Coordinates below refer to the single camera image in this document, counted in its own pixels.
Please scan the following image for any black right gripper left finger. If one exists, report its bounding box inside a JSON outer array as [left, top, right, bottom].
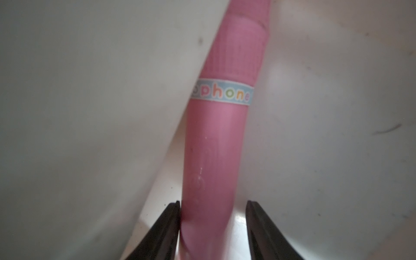
[[126, 201, 181, 260]]

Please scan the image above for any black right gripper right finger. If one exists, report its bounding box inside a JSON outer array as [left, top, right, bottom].
[[245, 200, 303, 260]]

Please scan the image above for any white bottom drawer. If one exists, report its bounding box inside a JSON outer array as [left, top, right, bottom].
[[120, 0, 416, 260]]

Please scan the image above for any pink toy microphone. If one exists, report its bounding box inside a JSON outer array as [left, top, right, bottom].
[[179, 1, 271, 260]]

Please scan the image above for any white plastic drawer cabinet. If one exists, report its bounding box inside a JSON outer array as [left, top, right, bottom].
[[1, 1, 229, 260]]

